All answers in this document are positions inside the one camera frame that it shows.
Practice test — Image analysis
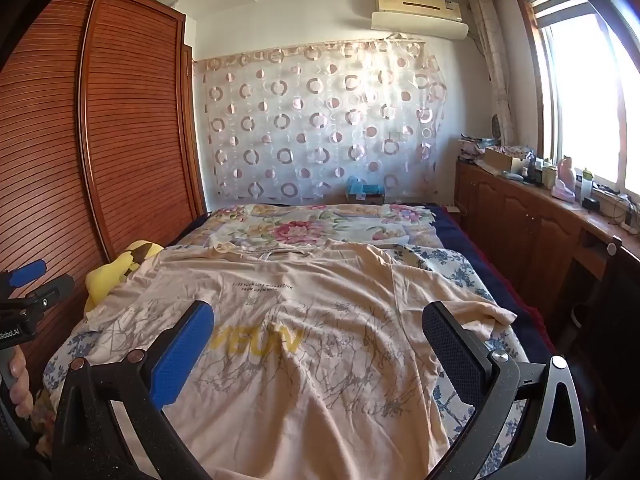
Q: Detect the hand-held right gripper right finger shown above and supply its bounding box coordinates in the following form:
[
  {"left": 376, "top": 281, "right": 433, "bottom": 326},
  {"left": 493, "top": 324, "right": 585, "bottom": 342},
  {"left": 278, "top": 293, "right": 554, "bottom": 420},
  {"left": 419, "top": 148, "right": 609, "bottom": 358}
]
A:
[{"left": 421, "top": 301, "right": 587, "bottom": 480}]

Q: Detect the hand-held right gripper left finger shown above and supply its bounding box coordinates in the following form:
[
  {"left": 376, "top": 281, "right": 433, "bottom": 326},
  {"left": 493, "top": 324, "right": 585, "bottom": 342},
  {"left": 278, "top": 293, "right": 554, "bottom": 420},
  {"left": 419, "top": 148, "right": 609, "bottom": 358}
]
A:
[{"left": 52, "top": 300, "right": 216, "bottom": 480}]

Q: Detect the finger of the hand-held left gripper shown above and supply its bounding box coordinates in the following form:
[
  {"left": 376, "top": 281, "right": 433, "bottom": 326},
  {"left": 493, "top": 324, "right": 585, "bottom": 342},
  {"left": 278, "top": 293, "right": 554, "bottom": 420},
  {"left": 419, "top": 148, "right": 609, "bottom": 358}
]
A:
[
  {"left": 0, "top": 259, "right": 48, "bottom": 293},
  {"left": 15, "top": 274, "right": 76, "bottom": 311}
]

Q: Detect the beige printed t-shirt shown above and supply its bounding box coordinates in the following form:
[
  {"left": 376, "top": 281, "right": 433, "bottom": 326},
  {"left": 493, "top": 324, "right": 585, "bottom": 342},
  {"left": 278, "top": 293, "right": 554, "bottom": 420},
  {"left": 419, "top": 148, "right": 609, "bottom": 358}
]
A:
[{"left": 82, "top": 242, "right": 518, "bottom": 480}]

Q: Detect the person's left hand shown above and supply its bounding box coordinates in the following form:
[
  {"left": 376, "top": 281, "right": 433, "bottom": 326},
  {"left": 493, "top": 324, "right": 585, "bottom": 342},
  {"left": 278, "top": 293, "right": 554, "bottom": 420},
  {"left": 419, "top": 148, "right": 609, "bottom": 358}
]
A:
[{"left": 9, "top": 347, "right": 35, "bottom": 413}]

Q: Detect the yellow plush toy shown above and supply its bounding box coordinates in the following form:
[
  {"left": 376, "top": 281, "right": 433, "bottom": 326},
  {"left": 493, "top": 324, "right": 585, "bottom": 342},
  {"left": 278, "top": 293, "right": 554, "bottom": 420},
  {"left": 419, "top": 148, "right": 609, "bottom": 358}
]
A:
[{"left": 84, "top": 241, "right": 163, "bottom": 313}]

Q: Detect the blue floral blanket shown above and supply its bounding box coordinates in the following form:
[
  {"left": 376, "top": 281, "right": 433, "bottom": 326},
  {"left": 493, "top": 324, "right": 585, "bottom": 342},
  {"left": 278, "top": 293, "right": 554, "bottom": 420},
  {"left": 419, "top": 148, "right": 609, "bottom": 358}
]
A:
[{"left": 42, "top": 242, "right": 533, "bottom": 480}]

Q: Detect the golden floral cloth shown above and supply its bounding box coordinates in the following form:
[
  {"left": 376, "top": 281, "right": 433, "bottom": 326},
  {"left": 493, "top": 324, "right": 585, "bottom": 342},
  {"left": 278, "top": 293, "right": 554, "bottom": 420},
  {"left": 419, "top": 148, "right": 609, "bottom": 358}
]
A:
[{"left": 27, "top": 387, "right": 58, "bottom": 461}]

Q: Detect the wooden window cabinet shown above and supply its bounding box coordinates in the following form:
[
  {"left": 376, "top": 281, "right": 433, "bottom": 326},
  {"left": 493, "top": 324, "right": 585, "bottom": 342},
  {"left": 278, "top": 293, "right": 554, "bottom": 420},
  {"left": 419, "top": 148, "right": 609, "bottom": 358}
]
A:
[{"left": 454, "top": 157, "right": 640, "bottom": 306}]

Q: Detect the wooden slatted wardrobe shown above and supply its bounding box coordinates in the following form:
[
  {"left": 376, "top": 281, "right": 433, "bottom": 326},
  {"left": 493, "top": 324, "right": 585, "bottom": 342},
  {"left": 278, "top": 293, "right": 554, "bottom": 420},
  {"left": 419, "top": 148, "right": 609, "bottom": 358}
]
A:
[{"left": 0, "top": 0, "right": 208, "bottom": 411}]

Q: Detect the dark chair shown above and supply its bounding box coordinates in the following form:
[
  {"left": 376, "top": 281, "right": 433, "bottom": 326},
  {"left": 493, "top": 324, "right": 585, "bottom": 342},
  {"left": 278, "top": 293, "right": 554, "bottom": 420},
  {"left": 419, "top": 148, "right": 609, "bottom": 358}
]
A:
[{"left": 570, "top": 237, "right": 640, "bottom": 411}]

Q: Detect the pink floral quilt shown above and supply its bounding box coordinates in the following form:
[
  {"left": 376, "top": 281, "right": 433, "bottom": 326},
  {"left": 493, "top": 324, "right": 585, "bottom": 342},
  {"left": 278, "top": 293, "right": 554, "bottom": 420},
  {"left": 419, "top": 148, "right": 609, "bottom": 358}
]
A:
[{"left": 200, "top": 204, "right": 443, "bottom": 256}]

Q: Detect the teal box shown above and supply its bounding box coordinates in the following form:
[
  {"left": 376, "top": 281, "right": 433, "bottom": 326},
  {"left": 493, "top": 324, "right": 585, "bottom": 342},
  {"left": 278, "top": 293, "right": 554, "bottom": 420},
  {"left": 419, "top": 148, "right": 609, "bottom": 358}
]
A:
[{"left": 345, "top": 176, "right": 386, "bottom": 205}]

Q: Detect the cardboard box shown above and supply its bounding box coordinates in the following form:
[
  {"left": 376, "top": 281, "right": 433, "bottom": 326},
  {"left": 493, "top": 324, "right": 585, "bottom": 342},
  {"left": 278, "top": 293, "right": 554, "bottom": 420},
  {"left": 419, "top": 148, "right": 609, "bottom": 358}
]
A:
[{"left": 482, "top": 147, "right": 526, "bottom": 173}]

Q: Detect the pink bottle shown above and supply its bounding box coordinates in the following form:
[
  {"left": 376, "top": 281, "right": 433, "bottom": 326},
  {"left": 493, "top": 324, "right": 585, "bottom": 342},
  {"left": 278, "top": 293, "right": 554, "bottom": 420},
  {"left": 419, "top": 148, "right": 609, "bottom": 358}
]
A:
[{"left": 552, "top": 156, "right": 578, "bottom": 203}]

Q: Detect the circle-patterned sheer curtain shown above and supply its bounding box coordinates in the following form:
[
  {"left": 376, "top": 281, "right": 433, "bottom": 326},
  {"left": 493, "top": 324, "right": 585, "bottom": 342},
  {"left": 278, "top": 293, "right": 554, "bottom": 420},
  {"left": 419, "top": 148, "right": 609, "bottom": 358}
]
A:
[{"left": 192, "top": 40, "right": 448, "bottom": 201}]

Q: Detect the wood-framed window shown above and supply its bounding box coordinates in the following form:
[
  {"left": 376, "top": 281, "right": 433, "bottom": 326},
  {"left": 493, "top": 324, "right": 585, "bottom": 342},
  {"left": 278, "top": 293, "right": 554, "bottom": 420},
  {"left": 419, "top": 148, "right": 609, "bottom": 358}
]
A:
[{"left": 517, "top": 0, "right": 640, "bottom": 191}]

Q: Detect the white air conditioner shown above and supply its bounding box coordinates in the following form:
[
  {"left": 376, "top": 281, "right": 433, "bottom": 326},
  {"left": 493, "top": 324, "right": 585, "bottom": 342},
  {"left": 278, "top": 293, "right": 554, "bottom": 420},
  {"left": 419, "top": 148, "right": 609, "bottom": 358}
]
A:
[
  {"left": 371, "top": 10, "right": 470, "bottom": 40},
  {"left": 376, "top": 0, "right": 463, "bottom": 15}
]

